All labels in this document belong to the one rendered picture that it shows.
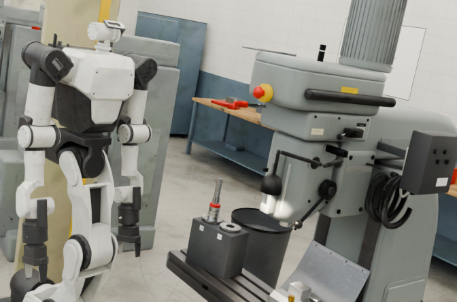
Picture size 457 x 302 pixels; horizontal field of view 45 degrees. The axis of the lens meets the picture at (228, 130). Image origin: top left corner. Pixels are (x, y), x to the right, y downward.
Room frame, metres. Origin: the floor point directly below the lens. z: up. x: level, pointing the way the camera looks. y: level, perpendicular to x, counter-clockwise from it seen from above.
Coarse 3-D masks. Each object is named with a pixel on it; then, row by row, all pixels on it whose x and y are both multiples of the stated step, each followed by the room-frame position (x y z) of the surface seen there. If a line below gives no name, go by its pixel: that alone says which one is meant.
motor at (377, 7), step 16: (352, 0) 2.11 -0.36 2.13; (368, 0) 2.03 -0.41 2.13; (384, 0) 2.01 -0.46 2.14; (400, 0) 2.03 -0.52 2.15; (352, 16) 2.07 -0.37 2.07; (368, 16) 2.02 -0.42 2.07; (384, 16) 2.01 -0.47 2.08; (400, 16) 2.05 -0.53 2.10; (352, 32) 2.06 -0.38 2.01; (368, 32) 2.02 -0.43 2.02; (384, 32) 2.02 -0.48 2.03; (400, 32) 2.08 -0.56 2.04; (352, 48) 2.05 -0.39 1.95; (368, 48) 2.02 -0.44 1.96; (384, 48) 2.02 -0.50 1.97; (352, 64) 2.03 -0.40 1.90; (368, 64) 2.01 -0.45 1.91; (384, 64) 2.03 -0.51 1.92
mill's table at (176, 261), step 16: (176, 256) 2.24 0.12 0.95; (176, 272) 2.22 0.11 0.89; (192, 272) 2.14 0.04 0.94; (208, 272) 2.15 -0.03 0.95; (192, 288) 2.12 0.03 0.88; (208, 288) 2.06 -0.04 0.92; (224, 288) 2.02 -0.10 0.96; (240, 288) 2.04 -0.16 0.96; (256, 288) 2.07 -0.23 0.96; (272, 288) 2.09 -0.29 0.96
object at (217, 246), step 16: (192, 224) 2.22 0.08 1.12; (208, 224) 2.18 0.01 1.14; (224, 224) 2.18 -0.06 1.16; (192, 240) 2.21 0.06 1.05; (208, 240) 2.16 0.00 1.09; (224, 240) 2.11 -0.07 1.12; (240, 240) 2.14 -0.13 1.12; (192, 256) 2.20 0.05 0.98; (208, 256) 2.15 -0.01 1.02; (224, 256) 2.10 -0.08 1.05; (240, 256) 2.15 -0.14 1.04; (224, 272) 2.09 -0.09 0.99; (240, 272) 2.17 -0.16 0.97
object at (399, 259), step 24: (384, 168) 2.12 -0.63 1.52; (360, 216) 2.15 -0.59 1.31; (432, 216) 2.24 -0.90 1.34; (336, 240) 2.22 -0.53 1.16; (360, 240) 2.13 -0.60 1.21; (384, 240) 2.07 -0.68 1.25; (408, 240) 2.15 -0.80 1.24; (432, 240) 2.27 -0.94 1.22; (360, 264) 2.10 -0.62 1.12; (384, 264) 2.07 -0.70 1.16; (408, 264) 2.17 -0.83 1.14; (384, 288) 2.08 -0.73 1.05; (408, 288) 2.18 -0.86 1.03
